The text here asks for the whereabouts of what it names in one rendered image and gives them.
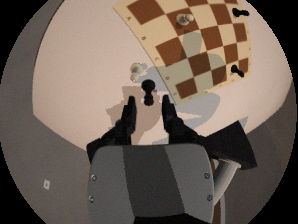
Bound white pawn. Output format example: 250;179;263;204
176;14;194;26

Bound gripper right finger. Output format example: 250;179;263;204
161;94;214;162

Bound brown and cream chessboard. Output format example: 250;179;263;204
113;0;252;106

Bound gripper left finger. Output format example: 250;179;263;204
86;96;137;164

